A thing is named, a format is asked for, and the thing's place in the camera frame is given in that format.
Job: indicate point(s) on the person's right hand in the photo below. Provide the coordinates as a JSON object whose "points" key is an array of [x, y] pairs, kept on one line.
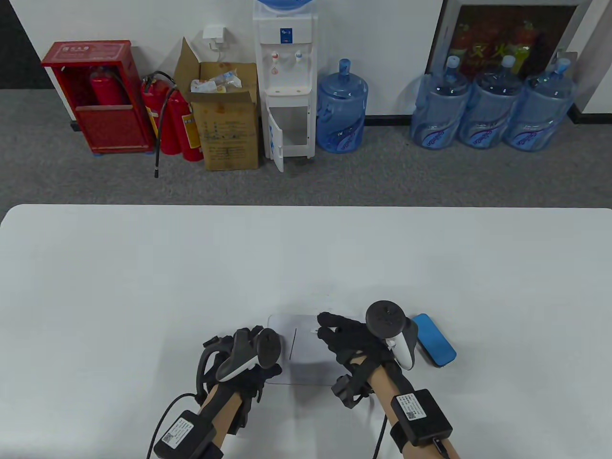
{"points": [[351, 339]]}

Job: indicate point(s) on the person's left hand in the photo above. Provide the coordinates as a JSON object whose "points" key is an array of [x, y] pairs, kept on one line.
{"points": [[248, 383]]}

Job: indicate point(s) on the small white whiteboard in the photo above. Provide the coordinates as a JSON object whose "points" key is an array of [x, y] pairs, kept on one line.
{"points": [[306, 356]]}

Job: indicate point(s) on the blue eraser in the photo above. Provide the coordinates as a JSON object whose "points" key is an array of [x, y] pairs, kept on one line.
{"points": [[437, 342]]}

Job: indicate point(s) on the person's right forearm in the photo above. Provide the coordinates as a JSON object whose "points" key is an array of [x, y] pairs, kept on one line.
{"points": [[382, 387]]}

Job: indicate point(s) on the person's left forearm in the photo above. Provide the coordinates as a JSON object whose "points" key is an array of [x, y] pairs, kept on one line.
{"points": [[217, 411]]}

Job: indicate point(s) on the black and white left controller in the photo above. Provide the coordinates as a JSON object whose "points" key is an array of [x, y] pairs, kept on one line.
{"points": [[239, 363]]}

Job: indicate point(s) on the black and white controller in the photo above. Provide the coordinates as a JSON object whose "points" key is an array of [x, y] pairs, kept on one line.
{"points": [[239, 363], [385, 318]]}

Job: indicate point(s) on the black and white right controller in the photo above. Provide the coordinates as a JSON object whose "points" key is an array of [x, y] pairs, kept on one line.
{"points": [[385, 318]]}

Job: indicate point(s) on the black left wrist sensor box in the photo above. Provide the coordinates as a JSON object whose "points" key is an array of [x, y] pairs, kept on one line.
{"points": [[184, 435]]}

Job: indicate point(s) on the black wrist sensor box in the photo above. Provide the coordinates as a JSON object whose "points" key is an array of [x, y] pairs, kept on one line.
{"points": [[420, 418], [184, 435]]}

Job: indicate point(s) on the black right wrist sensor box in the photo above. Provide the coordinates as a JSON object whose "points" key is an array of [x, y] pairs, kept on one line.
{"points": [[420, 418]]}

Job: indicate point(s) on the blue water jug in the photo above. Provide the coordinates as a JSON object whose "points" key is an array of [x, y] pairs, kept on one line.
{"points": [[490, 114], [342, 110], [437, 114], [542, 119]]}

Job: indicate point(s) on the open cardboard box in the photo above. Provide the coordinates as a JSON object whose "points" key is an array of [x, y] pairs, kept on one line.
{"points": [[229, 138]]}

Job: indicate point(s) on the red fire extinguisher yellow label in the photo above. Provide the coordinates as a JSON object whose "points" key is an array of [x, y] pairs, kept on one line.
{"points": [[191, 138]]}

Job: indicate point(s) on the white water dispenser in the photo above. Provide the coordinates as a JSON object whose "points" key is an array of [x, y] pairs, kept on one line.
{"points": [[287, 62]]}

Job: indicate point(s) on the red fire extinguisher cabinet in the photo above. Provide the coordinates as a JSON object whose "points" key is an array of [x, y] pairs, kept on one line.
{"points": [[114, 129]]}

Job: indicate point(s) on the plastic wrappers in box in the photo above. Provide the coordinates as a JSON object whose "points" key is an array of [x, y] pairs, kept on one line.
{"points": [[215, 82]]}

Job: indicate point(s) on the red extinguisher inside cabinet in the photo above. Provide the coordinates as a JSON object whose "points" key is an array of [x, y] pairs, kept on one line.
{"points": [[107, 88]]}

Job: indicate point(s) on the blue bottle on dispenser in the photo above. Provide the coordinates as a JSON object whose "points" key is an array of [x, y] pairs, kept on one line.
{"points": [[284, 5]]}

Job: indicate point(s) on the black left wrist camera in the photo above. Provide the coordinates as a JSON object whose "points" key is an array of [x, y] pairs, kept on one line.
{"points": [[248, 411]]}

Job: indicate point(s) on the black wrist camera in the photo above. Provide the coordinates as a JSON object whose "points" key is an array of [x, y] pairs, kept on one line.
{"points": [[248, 411], [349, 392]]}

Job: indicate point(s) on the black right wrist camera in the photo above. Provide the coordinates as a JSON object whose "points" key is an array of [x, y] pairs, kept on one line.
{"points": [[349, 392]]}

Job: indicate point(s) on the white wall charger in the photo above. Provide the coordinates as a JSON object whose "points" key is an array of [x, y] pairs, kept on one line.
{"points": [[213, 33]]}

